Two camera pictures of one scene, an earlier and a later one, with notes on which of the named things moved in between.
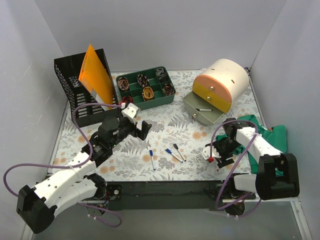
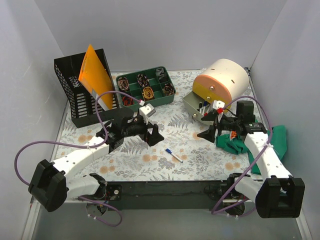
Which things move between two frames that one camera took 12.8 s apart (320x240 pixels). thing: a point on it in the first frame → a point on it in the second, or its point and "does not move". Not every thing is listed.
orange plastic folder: [94, 75] does not move
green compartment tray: [145, 88] does not move
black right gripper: [222, 155] → [216, 125]
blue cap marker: [169, 151] does not move
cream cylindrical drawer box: [214, 89] does not move
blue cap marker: [151, 154] → [205, 104]
